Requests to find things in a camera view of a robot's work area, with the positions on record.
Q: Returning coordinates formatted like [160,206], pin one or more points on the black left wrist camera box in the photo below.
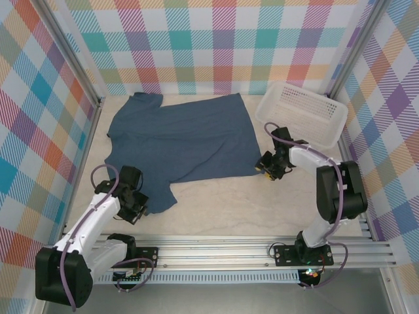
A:
[129,216]

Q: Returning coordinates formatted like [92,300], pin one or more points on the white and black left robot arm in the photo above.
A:
[95,216]

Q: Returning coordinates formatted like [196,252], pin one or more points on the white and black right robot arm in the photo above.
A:
[340,196]

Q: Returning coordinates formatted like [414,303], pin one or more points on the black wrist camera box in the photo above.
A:
[264,161]
[129,216]

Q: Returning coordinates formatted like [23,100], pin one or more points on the aluminium frame post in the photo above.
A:
[70,55]
[357,49]

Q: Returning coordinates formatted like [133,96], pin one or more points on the white perforated plastic basket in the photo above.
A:
[304,108]

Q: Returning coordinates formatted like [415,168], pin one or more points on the grey metal panel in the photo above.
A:
[212,299]

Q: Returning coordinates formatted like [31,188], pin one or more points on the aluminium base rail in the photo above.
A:
[212,252]

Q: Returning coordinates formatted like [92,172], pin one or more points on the small controller circuit board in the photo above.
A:
[127,275]
[311,274]

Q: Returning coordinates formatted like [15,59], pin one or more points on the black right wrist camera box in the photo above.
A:
[264,161]

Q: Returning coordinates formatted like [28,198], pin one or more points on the blue t-shirt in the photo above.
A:
[183,140]

